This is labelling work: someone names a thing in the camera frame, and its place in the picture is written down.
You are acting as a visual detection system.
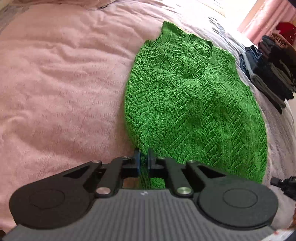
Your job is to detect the white grey bed sheet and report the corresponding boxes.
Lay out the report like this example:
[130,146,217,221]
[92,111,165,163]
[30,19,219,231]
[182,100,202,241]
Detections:
[159,9,296,232]

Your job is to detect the green knitted sweater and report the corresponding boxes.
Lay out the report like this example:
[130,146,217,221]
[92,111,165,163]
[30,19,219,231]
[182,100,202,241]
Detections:
[124,21,268,189]

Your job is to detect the brown folded garment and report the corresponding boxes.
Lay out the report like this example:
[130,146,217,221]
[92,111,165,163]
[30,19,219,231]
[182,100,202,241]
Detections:
[269,32,296,50]

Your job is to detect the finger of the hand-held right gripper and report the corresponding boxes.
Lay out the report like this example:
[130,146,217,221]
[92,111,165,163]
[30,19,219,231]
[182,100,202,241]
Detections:
[270,176,296,201]

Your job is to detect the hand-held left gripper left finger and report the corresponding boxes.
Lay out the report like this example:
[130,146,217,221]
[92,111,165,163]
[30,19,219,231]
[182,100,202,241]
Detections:
[62,148,141,198]

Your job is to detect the pink curtain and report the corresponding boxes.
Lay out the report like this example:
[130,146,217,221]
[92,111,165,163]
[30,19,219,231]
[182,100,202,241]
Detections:
[237,0,296,45]

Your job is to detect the pink fleece blanket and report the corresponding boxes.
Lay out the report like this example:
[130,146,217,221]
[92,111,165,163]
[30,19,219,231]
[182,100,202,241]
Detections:
[0,0,192,233]

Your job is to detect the folded blue jeans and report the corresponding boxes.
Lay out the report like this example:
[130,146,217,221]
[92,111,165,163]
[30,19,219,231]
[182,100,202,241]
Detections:
[239,46,265,78]

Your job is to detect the red cloth item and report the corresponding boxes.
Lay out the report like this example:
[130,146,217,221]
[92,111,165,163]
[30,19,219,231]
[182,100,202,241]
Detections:
[276,22,296,40]

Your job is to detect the grey folded garment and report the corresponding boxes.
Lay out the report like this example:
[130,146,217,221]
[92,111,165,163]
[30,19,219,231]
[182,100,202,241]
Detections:
[250,74,287,114]

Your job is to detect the black folded garment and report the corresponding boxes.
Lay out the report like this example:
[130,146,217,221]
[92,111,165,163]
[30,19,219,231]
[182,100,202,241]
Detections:
[257,45,296,100]

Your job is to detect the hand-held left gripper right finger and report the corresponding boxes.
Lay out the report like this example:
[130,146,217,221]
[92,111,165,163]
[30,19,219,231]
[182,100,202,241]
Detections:
[147,148,225,198]

